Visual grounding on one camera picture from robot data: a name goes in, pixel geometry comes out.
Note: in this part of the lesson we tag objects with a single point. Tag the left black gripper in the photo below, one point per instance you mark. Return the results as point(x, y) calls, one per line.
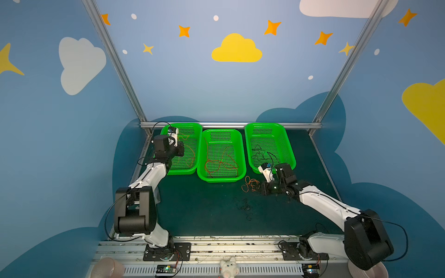
point(178, 150)

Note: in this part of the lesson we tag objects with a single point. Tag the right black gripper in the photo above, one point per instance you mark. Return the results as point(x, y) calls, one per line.
point(266, 182)

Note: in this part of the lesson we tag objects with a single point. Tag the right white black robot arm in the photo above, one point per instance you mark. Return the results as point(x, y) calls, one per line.
point(364, 239)

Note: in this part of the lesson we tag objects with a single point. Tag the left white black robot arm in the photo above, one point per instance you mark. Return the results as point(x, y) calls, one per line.
point(135, 211)

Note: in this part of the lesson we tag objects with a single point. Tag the left green plastic basket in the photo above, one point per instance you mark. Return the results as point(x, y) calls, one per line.
point(189, 134)

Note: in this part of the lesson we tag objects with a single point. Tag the green plastic basket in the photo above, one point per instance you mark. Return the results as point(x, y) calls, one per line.
point(268, 143)
point(189, 134)
point(221, 156)

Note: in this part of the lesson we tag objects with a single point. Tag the middle green plastic basket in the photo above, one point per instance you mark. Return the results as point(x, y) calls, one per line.
point(221, 156)

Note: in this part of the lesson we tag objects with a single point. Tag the right green plastic basket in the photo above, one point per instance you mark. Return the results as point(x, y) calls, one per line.
point(268, 143)

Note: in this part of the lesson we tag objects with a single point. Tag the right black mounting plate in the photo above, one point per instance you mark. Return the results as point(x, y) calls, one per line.
point(296, 251)

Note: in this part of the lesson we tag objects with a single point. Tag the black mounting plate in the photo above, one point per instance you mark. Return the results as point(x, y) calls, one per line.
point(179, 252)
point(296, 251)

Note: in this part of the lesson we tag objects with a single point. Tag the right green circuit board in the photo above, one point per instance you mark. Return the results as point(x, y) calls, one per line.
point(311, 270)

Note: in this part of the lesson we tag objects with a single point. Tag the green circuit board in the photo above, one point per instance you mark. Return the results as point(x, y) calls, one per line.
point(311, 270)
point(166, 270)

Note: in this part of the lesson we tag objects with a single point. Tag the white plush toy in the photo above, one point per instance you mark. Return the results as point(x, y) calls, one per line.
point(229, 268)

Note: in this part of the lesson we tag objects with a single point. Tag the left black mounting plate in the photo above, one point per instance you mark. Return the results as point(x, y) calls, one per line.
point(179, 252)

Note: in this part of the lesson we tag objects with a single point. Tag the left green circuit board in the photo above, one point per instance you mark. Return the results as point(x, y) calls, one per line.
point(166, 270)

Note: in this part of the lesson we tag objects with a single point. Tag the pink bowl right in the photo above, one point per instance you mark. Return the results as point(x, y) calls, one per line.
point(377, 271)

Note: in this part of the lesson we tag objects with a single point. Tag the pink bowl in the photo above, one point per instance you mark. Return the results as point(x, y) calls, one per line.
point(108, 268)
point(377, 271)

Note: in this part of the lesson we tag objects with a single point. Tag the pink bowl left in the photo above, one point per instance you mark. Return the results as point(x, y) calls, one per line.
point(108, 268)

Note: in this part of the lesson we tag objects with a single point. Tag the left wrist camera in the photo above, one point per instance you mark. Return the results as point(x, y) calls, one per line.
point(173, 133)

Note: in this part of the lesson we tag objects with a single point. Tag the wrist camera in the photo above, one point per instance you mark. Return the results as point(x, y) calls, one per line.
point(173, 133)
point(266, 170)

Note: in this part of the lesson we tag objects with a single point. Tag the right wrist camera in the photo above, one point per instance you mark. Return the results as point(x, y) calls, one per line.
point(266, 170)

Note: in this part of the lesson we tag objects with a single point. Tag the aluminium frame back bar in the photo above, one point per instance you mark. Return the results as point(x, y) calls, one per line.
point(241, 125)

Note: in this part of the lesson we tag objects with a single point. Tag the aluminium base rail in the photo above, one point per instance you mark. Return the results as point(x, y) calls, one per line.
point(256, 256)

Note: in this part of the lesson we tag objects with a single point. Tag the aluminium frame left post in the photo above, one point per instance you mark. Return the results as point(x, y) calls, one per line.
point(97, 20)

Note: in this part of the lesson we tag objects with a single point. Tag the aluminium frame post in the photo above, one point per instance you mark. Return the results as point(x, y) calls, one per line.
point(360, 44)
point(97, 20)

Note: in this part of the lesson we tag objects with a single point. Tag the aluminium frame right post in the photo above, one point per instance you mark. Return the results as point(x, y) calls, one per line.
point(360, 44)

